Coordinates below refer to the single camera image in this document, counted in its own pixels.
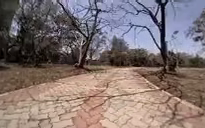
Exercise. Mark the bare leaning tree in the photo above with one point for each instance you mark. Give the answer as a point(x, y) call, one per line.
point(85, 50)

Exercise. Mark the row of green trees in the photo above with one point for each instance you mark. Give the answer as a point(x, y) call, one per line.
point(130, 56)

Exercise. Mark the pale brick paved path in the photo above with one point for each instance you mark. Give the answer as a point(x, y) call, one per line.
point(123, 96)

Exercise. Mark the bare dark-trunked tree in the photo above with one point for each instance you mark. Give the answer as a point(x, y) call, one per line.
point(163, 43)

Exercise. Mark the dense dark wood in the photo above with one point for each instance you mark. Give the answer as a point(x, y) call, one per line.
point(30, 36)

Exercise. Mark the dry brown grass ground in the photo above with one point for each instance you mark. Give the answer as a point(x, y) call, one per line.
point(193, 83)
point(20, 78)

